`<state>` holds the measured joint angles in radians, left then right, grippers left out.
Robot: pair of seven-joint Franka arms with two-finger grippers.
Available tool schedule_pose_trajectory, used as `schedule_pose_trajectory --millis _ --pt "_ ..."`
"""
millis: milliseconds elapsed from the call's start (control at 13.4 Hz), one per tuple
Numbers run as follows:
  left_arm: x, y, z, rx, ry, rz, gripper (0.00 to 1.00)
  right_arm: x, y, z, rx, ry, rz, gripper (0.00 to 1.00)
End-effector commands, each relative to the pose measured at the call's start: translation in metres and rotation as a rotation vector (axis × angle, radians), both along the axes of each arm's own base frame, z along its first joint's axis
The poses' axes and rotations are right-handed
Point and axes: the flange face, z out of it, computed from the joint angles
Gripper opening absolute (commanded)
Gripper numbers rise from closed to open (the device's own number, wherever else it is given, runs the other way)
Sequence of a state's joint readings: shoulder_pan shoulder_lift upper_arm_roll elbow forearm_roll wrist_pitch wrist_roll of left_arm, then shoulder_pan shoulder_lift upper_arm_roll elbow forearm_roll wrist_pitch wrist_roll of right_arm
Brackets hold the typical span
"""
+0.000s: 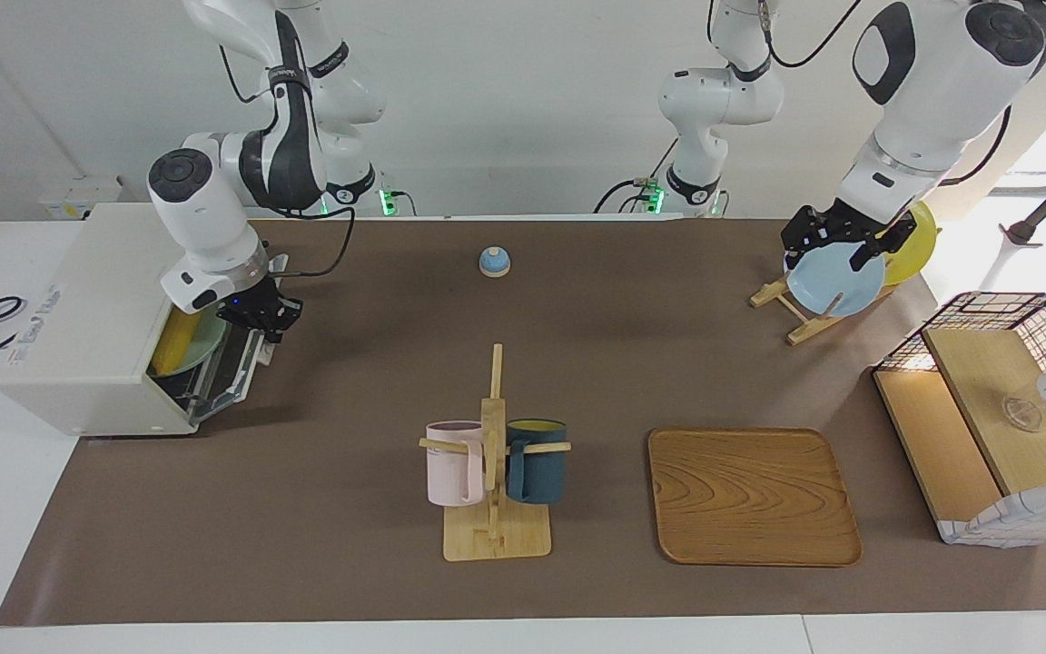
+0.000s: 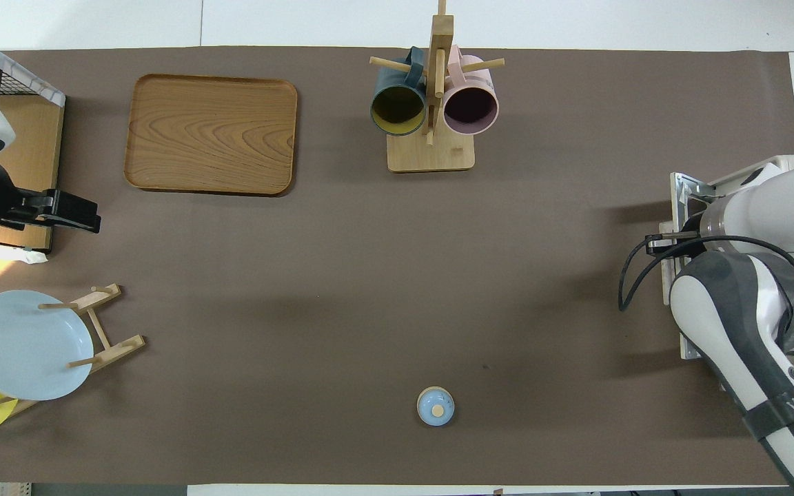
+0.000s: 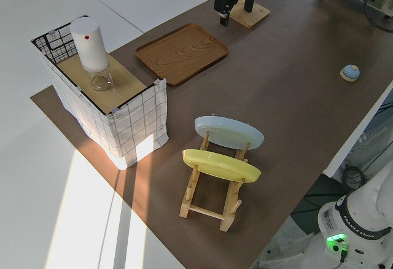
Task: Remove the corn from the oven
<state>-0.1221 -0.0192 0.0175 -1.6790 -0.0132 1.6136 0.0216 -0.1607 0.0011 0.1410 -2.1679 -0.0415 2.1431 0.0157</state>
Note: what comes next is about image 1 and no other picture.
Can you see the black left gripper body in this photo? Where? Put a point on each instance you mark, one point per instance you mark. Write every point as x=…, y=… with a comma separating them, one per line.
x=850, y=227

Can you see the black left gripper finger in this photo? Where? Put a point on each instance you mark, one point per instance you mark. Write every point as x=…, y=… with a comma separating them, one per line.
x=800, y=234
x=886, y=247

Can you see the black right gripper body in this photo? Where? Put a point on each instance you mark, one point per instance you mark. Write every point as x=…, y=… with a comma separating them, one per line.
x=255, y=309

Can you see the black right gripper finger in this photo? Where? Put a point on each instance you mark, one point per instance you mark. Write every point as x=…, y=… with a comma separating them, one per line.
x=293, y=311
x=274, y=335

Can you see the mint green plate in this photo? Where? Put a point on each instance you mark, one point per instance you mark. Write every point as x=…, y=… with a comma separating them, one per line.
x=212, y=338

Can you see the glass oven door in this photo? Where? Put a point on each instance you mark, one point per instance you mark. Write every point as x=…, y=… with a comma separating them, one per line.
x=232, y=377

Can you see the yellow corn cob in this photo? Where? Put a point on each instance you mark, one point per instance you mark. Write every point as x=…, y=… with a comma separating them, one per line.
x=175, y=341

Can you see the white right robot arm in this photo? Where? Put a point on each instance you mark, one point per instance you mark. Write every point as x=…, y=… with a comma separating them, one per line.
x=205, y=209

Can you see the cream toaster oven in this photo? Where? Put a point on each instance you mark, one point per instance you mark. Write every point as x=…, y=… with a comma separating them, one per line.
x=78, y=318

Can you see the yellow plate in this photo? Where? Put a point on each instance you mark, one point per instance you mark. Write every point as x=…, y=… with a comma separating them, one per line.
x=913, y=250

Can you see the light blue plate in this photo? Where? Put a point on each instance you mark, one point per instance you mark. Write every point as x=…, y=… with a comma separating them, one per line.
x=827, y=277

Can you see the wooden plate rack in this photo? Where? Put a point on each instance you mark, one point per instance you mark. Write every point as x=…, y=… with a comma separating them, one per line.
x=770, y=292

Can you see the brown table mat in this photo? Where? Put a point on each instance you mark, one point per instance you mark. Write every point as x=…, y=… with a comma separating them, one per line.
x=350, y=363

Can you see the small blue white knob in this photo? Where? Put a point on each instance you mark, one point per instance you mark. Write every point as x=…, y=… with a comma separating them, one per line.
x=494, y=262

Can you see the small clear glass dish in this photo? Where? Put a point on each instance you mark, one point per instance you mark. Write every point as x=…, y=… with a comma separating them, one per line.
x=1022, y=415

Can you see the pink mug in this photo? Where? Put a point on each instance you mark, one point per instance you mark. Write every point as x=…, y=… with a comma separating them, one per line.
x=450, y=468

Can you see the wooden serving tray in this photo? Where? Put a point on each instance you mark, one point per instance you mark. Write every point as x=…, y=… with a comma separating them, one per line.
x=750, y=500

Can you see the dark teal mug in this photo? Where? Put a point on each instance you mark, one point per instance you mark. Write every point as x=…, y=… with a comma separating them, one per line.
x=541, y=468

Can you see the wooden mug tree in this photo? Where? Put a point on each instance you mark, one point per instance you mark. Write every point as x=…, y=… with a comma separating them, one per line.
x=496, y=540

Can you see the white wall socket box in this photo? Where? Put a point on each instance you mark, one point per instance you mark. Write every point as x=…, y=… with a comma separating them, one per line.
x=78, y=195

